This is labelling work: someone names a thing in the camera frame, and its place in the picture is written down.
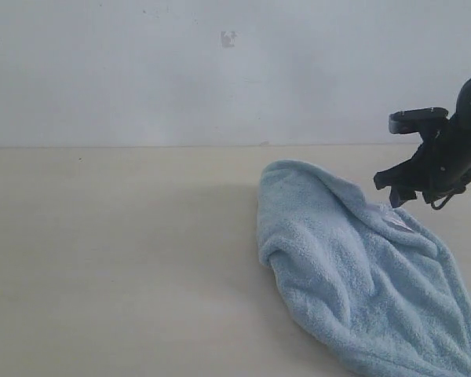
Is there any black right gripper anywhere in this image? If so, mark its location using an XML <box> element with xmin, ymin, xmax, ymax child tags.
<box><xmin>373</xmin><ymin>115</ymin><xmax>471</xmax><ymax>207</ymax></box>

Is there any light blue terry towel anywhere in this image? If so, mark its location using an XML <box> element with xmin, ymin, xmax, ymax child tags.
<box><xmin>257</xmin><ymin>160</ymin><xmax>471</xmax><ymax>376</ymax></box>

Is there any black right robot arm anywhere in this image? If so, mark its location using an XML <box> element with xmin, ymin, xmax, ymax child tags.
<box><xmin>374</xmin><ymin>78</ymin><xmax>471</xmax><ymax>210</ymax></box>

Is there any white towel care label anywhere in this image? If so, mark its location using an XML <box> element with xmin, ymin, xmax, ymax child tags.
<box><xmin>378</xmin><ymin>203</ymin><xmax>414</xmax><ymax>232</ymax></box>

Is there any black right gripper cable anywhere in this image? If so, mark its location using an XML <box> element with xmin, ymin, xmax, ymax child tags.
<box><xmin>430</xmin><ymin>159</ymin><xmax>471</xmax><ymax>210</ymax></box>

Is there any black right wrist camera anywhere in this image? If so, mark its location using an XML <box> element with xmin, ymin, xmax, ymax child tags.
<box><xmin>388</xmin><ymin>107</ymin><xmax>448</xmax><ymax>134</ymax></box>

